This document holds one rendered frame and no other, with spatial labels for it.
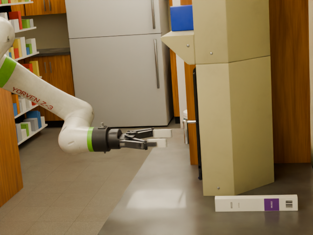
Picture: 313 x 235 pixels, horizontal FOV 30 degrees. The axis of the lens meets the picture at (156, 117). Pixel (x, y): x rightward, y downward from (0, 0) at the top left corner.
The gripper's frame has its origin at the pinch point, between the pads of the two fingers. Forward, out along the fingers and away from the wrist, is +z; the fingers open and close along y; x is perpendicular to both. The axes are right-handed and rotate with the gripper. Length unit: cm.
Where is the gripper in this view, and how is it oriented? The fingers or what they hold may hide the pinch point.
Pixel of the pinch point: (164, 138)
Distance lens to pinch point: 211.2
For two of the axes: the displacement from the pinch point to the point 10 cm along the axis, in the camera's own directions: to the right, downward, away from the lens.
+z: 9.8, -0.2, -1.8
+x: 0.7, 9.7, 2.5
